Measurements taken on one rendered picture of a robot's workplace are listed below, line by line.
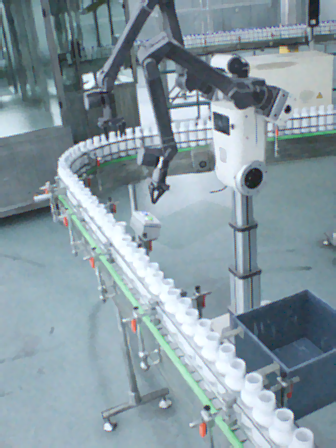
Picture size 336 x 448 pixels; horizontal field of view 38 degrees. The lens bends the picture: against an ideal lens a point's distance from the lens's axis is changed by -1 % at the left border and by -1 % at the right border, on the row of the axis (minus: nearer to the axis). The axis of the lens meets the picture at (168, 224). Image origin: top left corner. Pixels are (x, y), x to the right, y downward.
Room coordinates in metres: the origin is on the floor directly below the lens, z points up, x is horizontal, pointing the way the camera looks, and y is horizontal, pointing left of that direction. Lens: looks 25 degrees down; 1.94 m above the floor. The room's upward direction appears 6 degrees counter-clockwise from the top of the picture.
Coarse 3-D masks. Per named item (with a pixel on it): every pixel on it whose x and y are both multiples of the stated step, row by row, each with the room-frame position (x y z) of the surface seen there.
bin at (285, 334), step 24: (264, 312) 1.38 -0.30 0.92; (288, 312) 1.42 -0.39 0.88; (312, 312) 1.41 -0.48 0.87; (240, 336) 1.29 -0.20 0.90; (264, 336) 1.38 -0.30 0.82; (288, 336) 1.42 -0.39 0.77; (312, 336) 1.41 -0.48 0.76; (264, 360) 1.16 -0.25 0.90; (288, 360) 1.33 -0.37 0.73; (312, 360) 1.08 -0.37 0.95; (312, 384) 1.08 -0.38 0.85; (288, 408) 1.05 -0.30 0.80; (312, 408) 1.09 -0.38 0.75
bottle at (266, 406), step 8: (264, 392) 0.77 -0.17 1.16; (264, 400) 0.77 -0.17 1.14; (272, 400) 0.75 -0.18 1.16; (256, 408) 0.76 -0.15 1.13; (264, 408) 0.74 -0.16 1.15; (272, 408) 0.74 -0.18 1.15; (256, 416) 0.74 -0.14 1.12; (264, 416) 0.74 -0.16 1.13; (272, 416) 0.73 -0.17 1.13; (264, 424) 0.73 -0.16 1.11; (256, 432) 0.74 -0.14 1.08; (256, 440) 0.74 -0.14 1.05; (264, 440) 0.73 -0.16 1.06
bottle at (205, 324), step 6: (198, 324) 1.03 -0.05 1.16; (204, 324) 1.05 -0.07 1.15; (210, 324) 1.03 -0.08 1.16; (198, 330) 1.03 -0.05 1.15; (204, 330) 1.01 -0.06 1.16; (210, 330) 1.02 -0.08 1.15; (198, 336) 1.02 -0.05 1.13; (204, 336) 1.01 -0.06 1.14; (198, 342) 1.01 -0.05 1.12; (204, 342) 1.01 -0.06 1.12; (198, 348) 1.01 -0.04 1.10; (198, 360) 1.01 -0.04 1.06; (198, 366) 1.02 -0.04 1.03
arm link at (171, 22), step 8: (144, 0) 2.17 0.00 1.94; (160, 0) 2.17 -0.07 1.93; (168, 0) 2.18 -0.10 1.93; (160, 8) 2.22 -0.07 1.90; (168, 8) 2.19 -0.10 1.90; (168, 16) 2.19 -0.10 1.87; (176, 16) 2.21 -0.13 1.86; (168, 24) 2.20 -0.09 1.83; (176, 24) 2.21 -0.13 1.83; (168, 32) 2.21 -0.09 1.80; (176, 32) 2.20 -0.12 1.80; (176, 40) 2.20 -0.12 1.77; (176, 64) 2.22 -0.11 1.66; (176, 72) 2.26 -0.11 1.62; (184, 72) 2.19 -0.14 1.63; (176, 80) 2.25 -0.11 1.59; (184, 80) 2.18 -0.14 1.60; (192, 80) 2.19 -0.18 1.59; (192, 88) 2.19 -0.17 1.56
